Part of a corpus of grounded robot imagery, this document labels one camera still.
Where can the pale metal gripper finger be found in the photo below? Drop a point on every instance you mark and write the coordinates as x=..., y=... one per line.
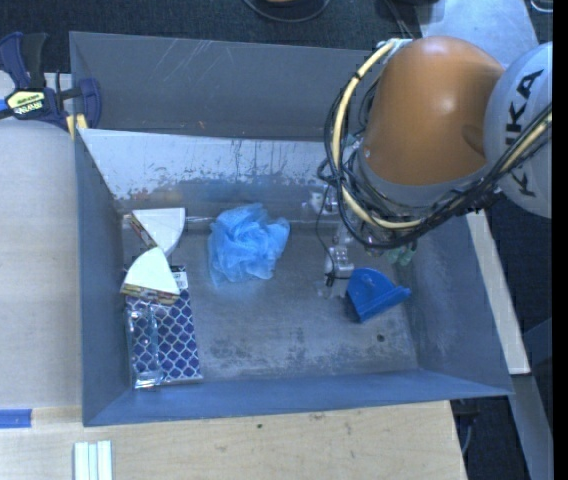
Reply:
x=336, y=256
x=344, y=270

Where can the grey metal bin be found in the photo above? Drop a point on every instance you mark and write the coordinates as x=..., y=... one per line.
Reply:
x=284, y=338

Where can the blue mesh bath sponge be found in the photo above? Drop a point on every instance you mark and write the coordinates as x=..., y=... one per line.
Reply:
x=246, y=243

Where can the blue white patterned box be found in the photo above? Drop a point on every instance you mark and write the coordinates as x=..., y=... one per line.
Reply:
x=179, y=338

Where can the clear plastic packet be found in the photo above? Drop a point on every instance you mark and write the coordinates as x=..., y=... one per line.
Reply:
x=145, y=348

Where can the pale wood board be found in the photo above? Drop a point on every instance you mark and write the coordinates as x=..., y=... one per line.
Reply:
x=29, y=268

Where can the blue plastic bracket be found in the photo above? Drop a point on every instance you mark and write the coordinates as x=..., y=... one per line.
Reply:
x=371, y=293

